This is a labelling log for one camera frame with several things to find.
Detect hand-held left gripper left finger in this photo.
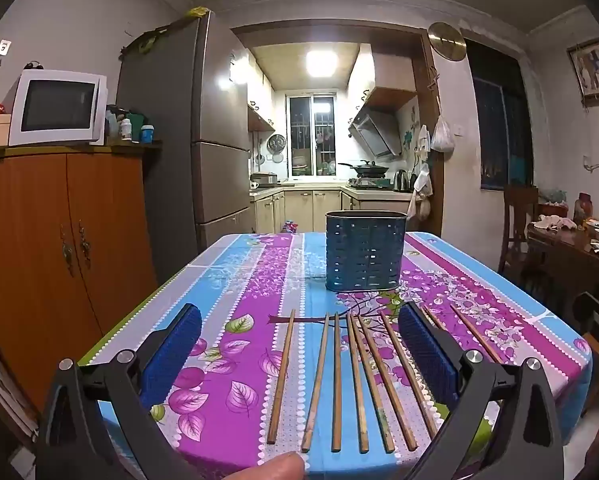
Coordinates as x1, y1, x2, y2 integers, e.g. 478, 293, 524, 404
36, 304, 203, 480

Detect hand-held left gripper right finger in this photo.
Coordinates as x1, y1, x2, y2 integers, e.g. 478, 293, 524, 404
398, 302, 565, 480

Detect set of wooden chopsticks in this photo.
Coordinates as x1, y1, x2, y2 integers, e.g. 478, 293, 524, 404
267, 302, 503, 455

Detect blue perforated chopstick holder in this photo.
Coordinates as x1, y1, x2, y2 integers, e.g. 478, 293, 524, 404
325, 210, 408, 293

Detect person's left hand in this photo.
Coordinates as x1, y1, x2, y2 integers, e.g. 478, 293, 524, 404
230, 451, 305, 480

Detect floral striped tablecloth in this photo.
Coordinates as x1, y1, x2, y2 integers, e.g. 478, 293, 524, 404
77, 231, 594, 480

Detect orange wooden cabinet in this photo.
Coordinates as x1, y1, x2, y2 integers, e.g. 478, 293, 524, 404
0, 141, 163, 411

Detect wooden dining chair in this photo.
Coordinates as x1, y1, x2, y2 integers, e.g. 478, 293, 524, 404
497, 185, 540, 276

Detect dark wooden chair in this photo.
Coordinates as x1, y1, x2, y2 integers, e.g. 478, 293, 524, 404
572, 290, 599, 411

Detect dark wooden dining table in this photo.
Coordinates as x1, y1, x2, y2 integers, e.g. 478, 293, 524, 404
527, 222, 599, 321

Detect hanging cloths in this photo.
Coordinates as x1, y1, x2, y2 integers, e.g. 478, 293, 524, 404
407, 125, 434, 221

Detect gas stove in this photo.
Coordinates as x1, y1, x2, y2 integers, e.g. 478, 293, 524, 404
348, 176, 393, 190

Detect pink cloth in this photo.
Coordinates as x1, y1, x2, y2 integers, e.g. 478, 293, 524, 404
534, 214, 577, 232

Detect beige base kitchen cabinets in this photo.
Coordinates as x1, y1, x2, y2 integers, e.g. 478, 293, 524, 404
250, 187, 415, 235

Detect black wok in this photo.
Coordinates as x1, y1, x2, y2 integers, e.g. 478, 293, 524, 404
338, 160, 390, 177

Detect glass jar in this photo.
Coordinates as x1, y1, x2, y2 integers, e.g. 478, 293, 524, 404
576, 192, 594, 226

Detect hanging white plastic bag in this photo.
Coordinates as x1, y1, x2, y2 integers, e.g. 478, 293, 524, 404
430, 112, 455, 152

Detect steel range hood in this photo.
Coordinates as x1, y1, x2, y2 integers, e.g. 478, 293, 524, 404
348, 110, 403, 158

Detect grey refrigerator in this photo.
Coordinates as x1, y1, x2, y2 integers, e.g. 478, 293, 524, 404
116, 10, 256, 286

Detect dark window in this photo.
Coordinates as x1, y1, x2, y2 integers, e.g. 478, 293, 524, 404
465, 40, 535, 192

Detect barred kitchen window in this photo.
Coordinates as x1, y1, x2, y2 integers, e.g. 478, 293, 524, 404
286, 94, 337, 177

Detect white microwave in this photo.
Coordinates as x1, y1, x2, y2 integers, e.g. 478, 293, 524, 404
8, 69, 109, 147

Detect beige cabinet above hood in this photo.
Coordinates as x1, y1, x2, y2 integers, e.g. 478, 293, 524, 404
347, 45, 417, 111

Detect ceiling light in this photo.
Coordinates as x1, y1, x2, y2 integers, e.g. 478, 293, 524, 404
305, 49, 339, 77

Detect green leafy bundle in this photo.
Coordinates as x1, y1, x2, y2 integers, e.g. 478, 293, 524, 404
120, 27, 173, 56

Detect beige wall cabinets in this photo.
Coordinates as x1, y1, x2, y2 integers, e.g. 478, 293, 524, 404
247, 50, 276, 133

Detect round gold wall disc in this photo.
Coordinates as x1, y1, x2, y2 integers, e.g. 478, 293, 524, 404
427, 21, 467, 62

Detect framed wall picture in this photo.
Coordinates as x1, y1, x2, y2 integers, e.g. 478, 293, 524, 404
567, 36, 599, 107

